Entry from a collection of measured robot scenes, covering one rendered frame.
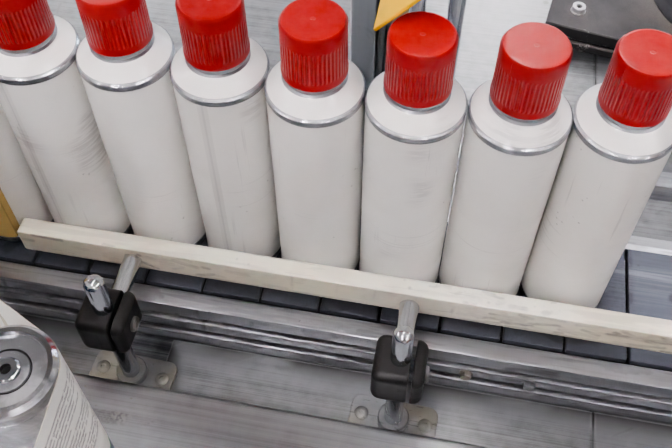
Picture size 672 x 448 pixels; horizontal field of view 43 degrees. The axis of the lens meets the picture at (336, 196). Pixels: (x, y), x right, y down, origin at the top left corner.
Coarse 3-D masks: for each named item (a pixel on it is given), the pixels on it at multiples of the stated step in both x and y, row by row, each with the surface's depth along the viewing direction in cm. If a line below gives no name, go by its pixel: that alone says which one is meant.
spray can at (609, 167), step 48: (624, 48) 38; (624, 96) 39; (576, 144) 42; (624, 144) 40; (576, 192) 44; (624, 192) 42; (576, 240) 46; (624, 240) 47; (528, 288) 53; (576, 288) 50
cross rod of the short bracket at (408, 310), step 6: (408, 300) 51; (402, 306) 50; (408, 306) 50; (414, 306) 50; (402, 312) 50; (408, 312) 50; (414, 312) 50; (402, 318) 50; (408, 318) 50; (414, 318) 50; (396, 324) 50; (402, 324) 50; (408, 324) 50; (414, 324) 50; (414, 330) 50
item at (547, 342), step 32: (0, 256) 56; (32, 256) 56; (64, 256) 56; (640, 256) 56; (192, 288) 55; (224, 288) 55; (256, 288) 55; (608, 288) 55; (640, 288) 55; (384, 320) 53; (448, 320) 53; (576, 352) 52; (608, 352) 52; (640, 352) 52
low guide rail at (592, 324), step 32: (32, 224) 54; (64, 224) 54; (96, 256) 54; (160, 256) 52; (192, 256) 52; (224, 256) 52; (256, 256) 52; (288, 288) 52; (320, 288) 52; (352, 288) 51; (384, 288) 51; (416, 288) 51; (448, 288) 51; (480, 320) 51; (512, 320) 50; (544, 320) 50; (576, 320) 49; (608, 320) 49; (640, 320) 49
